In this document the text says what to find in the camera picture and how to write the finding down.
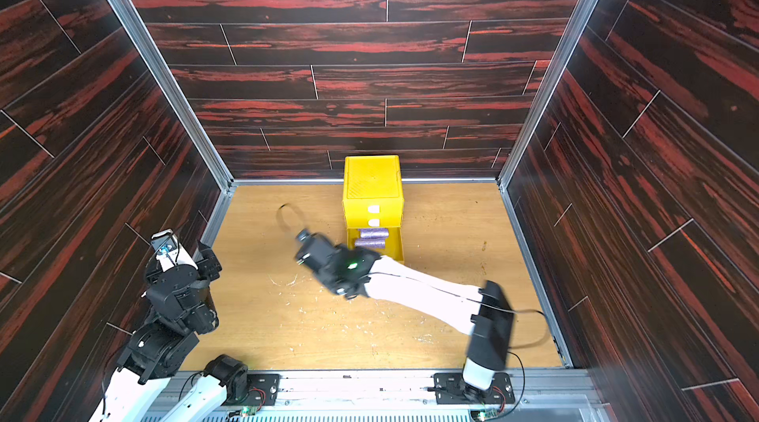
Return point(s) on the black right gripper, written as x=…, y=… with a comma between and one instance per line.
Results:
x=309, y=245

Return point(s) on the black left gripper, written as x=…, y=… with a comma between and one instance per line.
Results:
x=210, y=266

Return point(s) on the purple trash bag roll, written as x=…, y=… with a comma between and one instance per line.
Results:
x=374, y=233
x=373, y=243

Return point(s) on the yellow plastic drawer box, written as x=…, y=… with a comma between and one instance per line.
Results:
x=373, y=198

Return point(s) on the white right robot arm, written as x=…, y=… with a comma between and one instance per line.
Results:
x=483, y=314

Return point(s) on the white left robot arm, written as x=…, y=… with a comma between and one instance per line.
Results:
x=144, y=368

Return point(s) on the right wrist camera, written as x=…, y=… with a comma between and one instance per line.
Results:
x=303, y=236

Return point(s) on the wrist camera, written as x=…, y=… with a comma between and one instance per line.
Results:
x=165, y=243
x=303, y=236

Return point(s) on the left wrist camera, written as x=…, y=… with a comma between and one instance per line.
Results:
x=165, y=243

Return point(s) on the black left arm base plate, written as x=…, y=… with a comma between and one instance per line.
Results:
x=251, y=389

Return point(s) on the aluminium enclosure frame rail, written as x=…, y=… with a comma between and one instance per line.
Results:
x=281, y=89

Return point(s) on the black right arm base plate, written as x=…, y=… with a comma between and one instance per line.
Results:
x=450, y=388

